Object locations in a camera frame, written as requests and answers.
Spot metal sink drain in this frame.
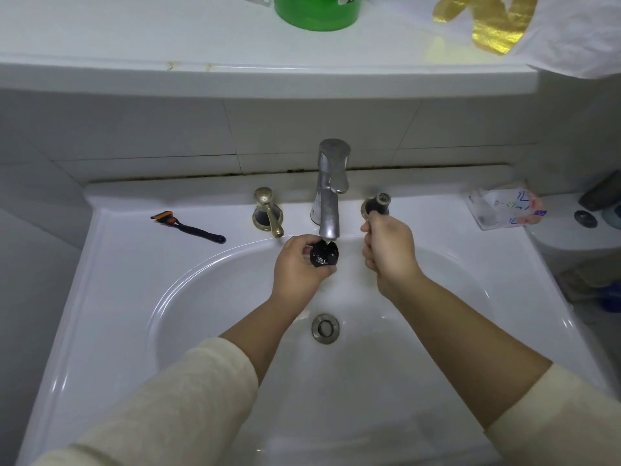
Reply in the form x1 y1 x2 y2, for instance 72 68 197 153
311 313 341 345

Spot black round shaver part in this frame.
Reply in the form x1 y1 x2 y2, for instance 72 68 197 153
310 239 341 268

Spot black orange razor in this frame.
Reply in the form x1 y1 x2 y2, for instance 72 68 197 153
150 210 227 245

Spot person's left forearm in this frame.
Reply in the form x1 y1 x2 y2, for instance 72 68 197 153
30 286 322 466

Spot person's right hand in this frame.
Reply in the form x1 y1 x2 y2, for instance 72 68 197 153
360 216 424 300

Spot dark grey bottle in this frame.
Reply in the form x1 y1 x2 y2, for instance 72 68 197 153
577 169 621 211

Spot white bag with gold print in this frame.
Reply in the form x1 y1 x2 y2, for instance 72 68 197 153
383 0 621 80

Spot black brass tap handle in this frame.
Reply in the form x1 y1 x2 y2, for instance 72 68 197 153
360 192 393 220

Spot person's left hand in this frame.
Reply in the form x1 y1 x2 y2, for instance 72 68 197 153
273 234 338 307

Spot person's right forearm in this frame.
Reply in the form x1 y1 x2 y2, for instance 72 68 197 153
377 274 621 466

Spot white toilet tank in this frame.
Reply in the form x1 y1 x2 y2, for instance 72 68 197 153
526 190 621 260

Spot green plastic bottle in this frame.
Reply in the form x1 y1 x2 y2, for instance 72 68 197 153
274 0 363 32

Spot white ceramic sink basin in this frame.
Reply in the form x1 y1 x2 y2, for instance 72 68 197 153
15 177 621 466

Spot white wall shelf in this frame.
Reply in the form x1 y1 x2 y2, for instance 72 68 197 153
0 0 540 107

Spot chrome sink faucet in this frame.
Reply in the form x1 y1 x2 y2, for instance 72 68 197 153
310 138 352 240

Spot clear printed plastic packet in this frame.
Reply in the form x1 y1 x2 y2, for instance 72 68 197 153
467 188 546 231

